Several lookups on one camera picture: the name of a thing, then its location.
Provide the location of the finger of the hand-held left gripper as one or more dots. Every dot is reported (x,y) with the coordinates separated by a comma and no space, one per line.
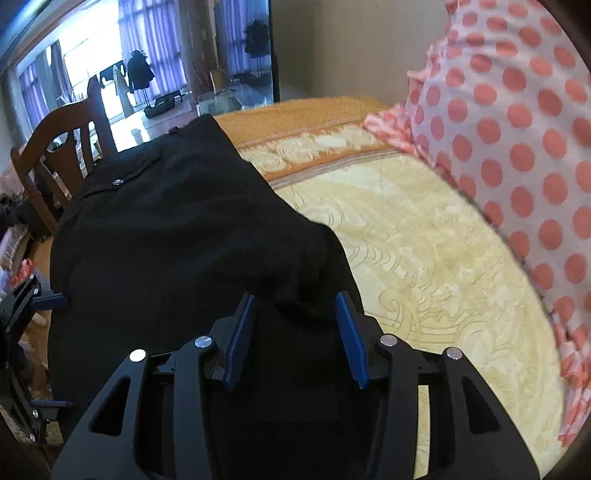
(51,404)
(51,302)

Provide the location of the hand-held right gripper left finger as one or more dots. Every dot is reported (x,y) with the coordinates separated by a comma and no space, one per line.
(239,341)

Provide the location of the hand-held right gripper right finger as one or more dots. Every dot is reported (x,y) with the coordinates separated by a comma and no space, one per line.
(353,341)

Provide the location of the black pants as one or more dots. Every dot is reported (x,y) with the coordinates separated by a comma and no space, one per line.
(184,230)

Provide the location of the pile of pink clutter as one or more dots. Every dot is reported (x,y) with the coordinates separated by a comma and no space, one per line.
(16,270)

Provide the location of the yellow patterned bed sheet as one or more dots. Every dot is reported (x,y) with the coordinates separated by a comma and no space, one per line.
(429,258)

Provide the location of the brown wooden chair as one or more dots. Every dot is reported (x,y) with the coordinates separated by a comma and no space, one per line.
(69,134)

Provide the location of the polka dot pillow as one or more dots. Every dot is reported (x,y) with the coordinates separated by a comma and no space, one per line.
(517,138)

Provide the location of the dark framed mirror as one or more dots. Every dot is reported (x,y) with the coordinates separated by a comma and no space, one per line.
(152,55)

